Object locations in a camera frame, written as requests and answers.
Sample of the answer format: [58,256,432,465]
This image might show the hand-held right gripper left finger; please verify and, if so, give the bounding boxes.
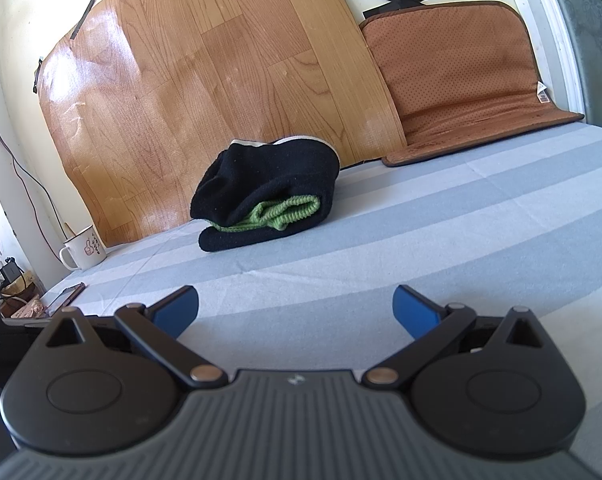
[45,285,228,390]

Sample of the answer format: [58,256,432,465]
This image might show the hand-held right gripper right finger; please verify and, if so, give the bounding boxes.
[363,284,549,388]

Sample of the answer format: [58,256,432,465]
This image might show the black and green knit sweater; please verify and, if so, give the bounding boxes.
[190,136,341,253]

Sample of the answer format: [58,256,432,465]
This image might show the brown patterned packet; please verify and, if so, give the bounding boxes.
[11,300,49,318]

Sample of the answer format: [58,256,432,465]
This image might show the smartphone in brown case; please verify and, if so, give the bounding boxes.
[44,282,87,317]

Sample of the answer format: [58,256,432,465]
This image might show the blue striped bedsheet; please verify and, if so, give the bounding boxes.
[0,122,602,480]

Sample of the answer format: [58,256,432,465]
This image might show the white enamel mug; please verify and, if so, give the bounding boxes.
[58,225,107,270]

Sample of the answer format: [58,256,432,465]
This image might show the wood-grain vinyl sheet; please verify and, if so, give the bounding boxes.
[34,0,407,248]

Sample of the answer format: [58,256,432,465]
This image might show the brown cushion mat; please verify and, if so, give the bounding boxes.
[358,0,586,168]

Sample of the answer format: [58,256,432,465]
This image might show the grey tape strip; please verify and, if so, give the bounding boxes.
[71,0,97,41]

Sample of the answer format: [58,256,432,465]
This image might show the thin dark wall cable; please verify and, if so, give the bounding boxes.
[0,92,67,241]

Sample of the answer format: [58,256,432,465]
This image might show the white window frame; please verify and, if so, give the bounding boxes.
[501,0,602,133]

